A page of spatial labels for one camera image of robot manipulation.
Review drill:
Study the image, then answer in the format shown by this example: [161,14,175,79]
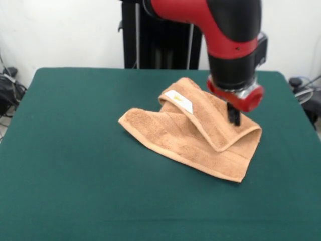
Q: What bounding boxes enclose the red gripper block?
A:
[206,75,265,126]

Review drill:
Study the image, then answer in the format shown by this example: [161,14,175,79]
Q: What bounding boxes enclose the tan terry towel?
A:
[117,77,263,183]

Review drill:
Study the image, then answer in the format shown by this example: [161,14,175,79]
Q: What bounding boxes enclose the dark green table cloth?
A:
[0,67,321,241]

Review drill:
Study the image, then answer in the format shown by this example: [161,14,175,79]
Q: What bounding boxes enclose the black equipment bundle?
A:
[0,74,28,117]

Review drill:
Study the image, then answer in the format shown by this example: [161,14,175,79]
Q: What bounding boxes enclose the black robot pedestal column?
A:
[117,0,209,70]

